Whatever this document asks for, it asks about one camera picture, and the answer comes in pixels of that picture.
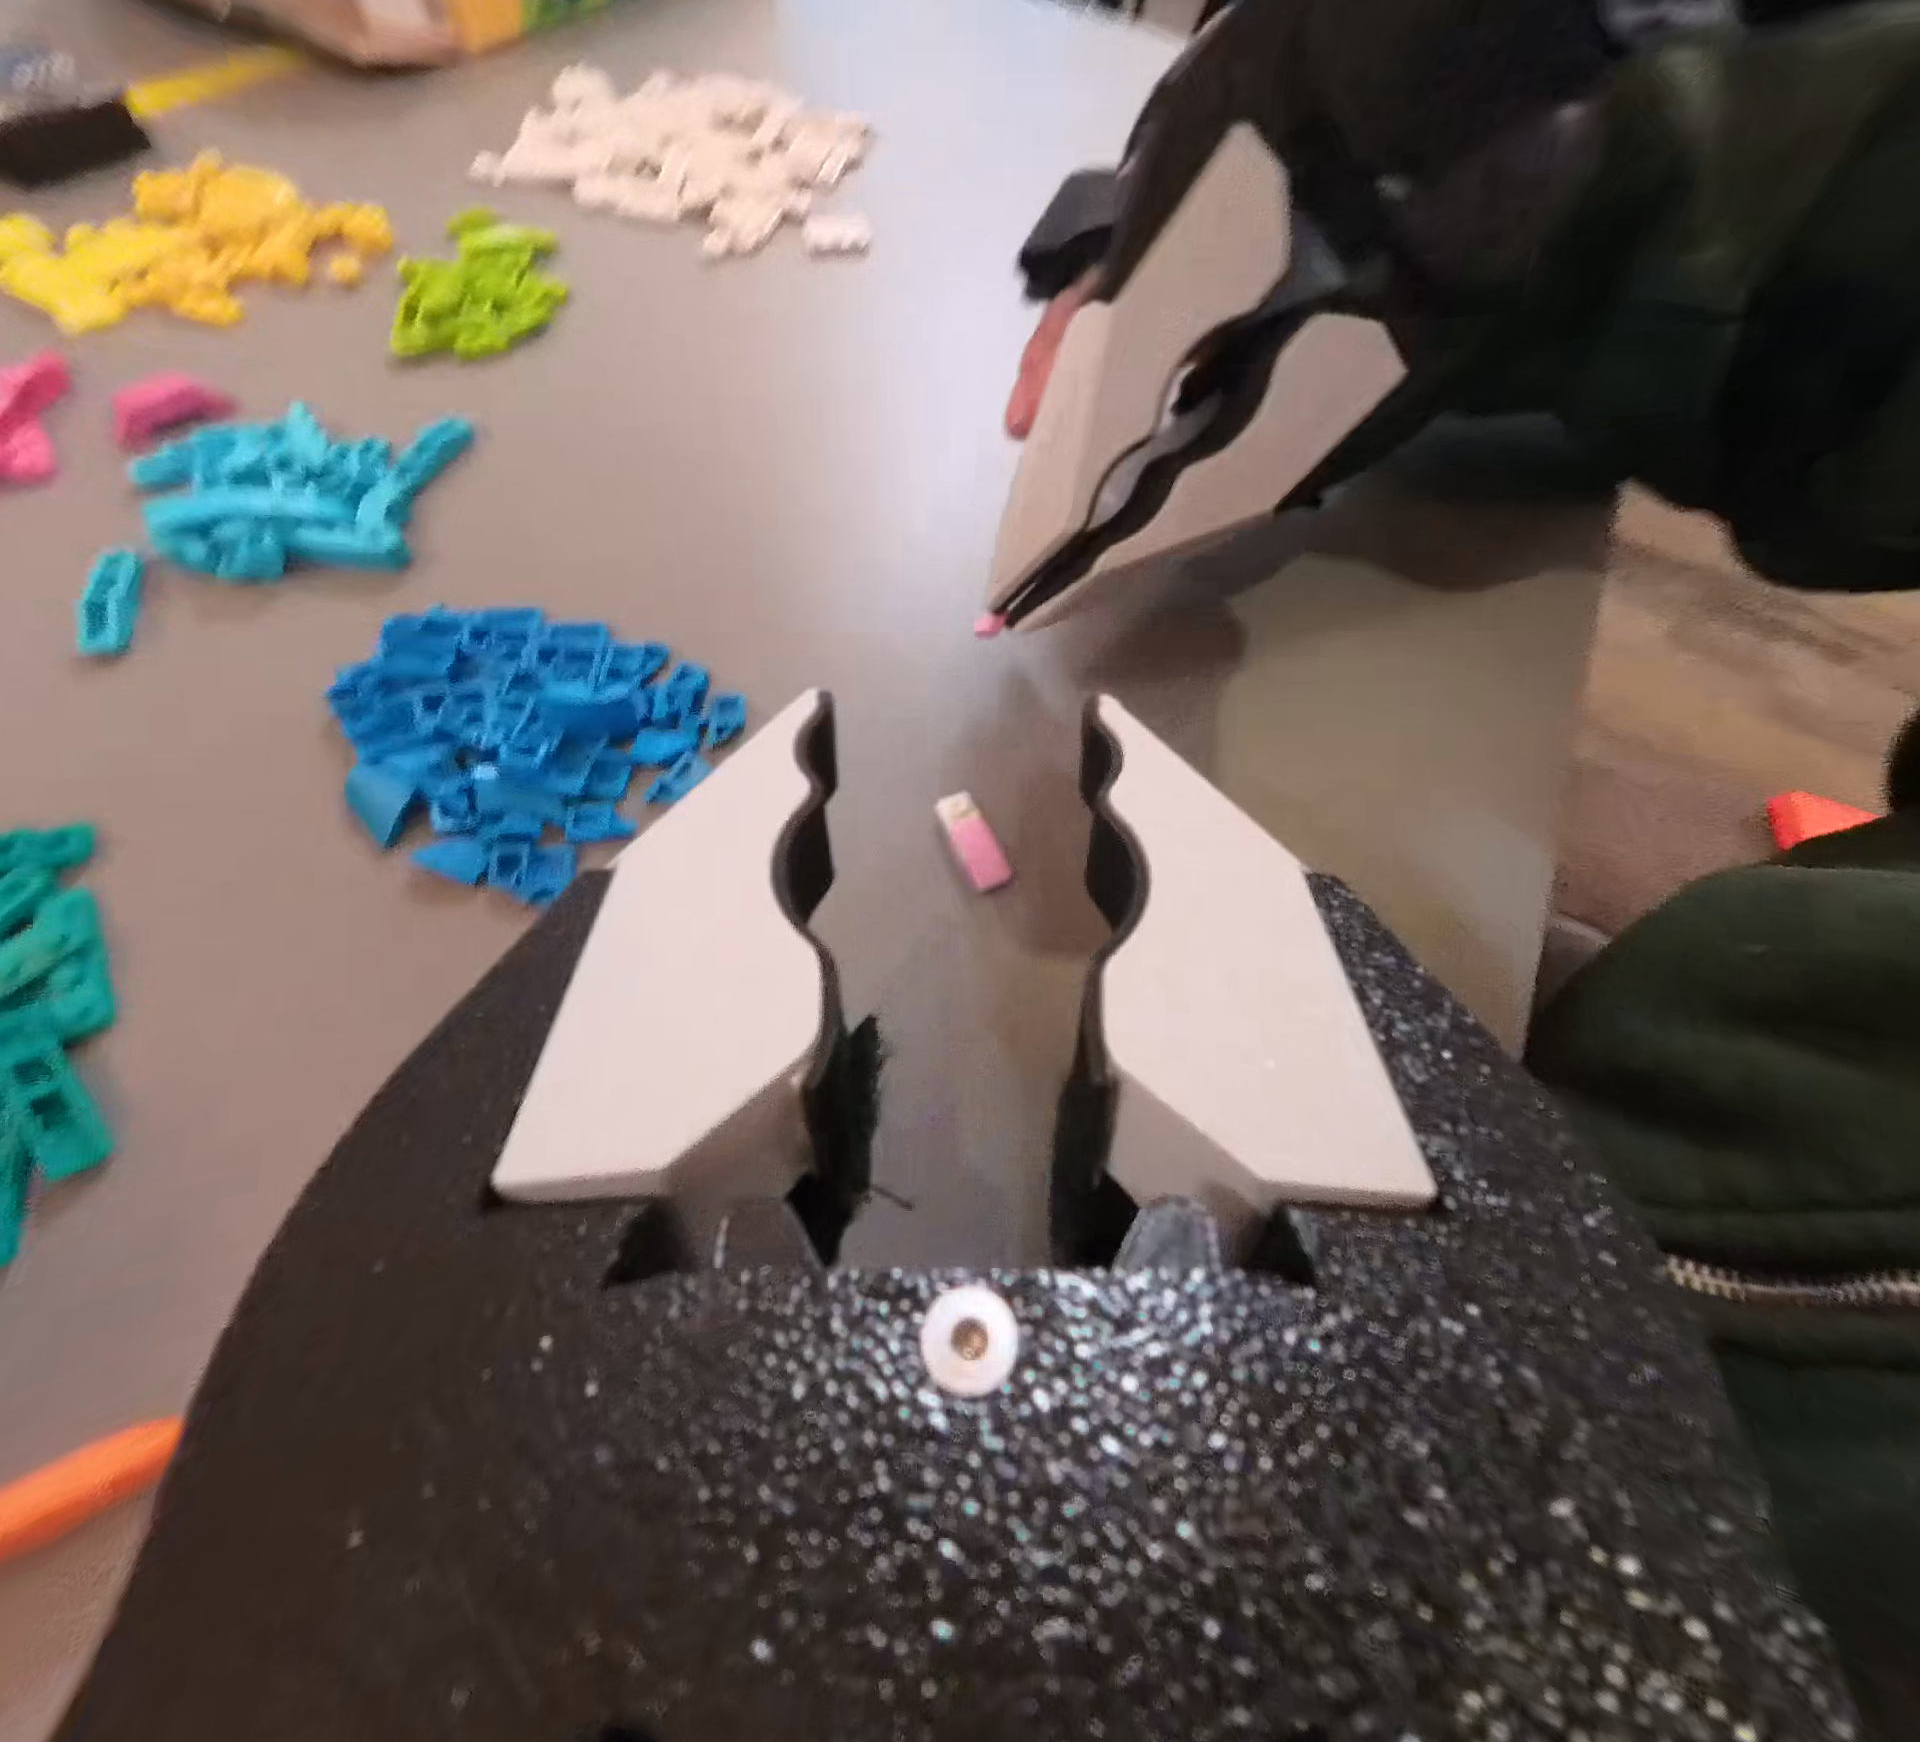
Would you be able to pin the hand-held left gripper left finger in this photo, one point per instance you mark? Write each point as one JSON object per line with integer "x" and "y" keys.
{"x": 674, "y": 1007}

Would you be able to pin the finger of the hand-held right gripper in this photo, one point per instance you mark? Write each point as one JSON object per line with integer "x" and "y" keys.
{"x": 1290, "y": 407}
{"x": 1156, "y": 301}

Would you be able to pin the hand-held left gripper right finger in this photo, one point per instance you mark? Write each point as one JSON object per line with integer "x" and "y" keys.
{"x": 1245, "y": 1021}

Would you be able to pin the pink and white lego piece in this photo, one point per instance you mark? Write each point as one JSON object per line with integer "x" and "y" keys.
{"x": 976, "y": 845}

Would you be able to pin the person's right forearm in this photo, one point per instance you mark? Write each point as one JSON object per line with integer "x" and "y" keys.
{"x": 1726, "y": 271}

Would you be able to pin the pile of blue lego bricks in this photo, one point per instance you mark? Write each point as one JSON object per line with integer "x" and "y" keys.
{"x": 509, "y": 753}

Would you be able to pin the pile of white lego bricks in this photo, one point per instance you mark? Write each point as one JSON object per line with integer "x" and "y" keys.
{"x": 674, "y": 158}

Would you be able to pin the small orange lego piece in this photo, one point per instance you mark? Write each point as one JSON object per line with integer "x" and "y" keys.
{"x": 1815, "y": 817}

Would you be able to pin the pile of teal lego bricks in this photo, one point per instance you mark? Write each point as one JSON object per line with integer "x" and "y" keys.
{"x": 53, "y": 1007}

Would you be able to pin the pile of lime lego bricks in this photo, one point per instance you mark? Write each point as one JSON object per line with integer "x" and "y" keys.
{"x": 472, "y": 295}

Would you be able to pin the single light blue lego brick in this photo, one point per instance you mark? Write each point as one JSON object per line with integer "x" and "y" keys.
{"x": 109, "y": 603}

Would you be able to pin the magenta lego slope brick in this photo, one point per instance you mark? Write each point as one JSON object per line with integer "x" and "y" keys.
{"x": 165, "y": 407}

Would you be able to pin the pile of magenta lego bricks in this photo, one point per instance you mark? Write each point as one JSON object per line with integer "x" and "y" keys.
{"x": 26, "y": 421}

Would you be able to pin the pile of yellow lego bricks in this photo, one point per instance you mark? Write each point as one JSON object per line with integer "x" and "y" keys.
{"x": 195, "y": 241}

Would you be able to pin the person's right hand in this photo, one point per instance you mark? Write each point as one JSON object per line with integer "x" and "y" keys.
{"x": 1035, "y": 377}

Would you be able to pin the dark green jacket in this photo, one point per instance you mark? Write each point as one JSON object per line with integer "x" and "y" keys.
{"x": 1756, "y": 1111}

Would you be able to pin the pile of light blue bricks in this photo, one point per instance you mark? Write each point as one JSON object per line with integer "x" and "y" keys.
{"x": 269, "y": 512}

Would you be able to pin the yellow strip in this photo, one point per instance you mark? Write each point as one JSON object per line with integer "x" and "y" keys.
{"x": 210, "y": 83}

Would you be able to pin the black flat object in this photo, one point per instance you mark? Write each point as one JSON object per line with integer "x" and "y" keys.
{"x": 68, "y": 140}

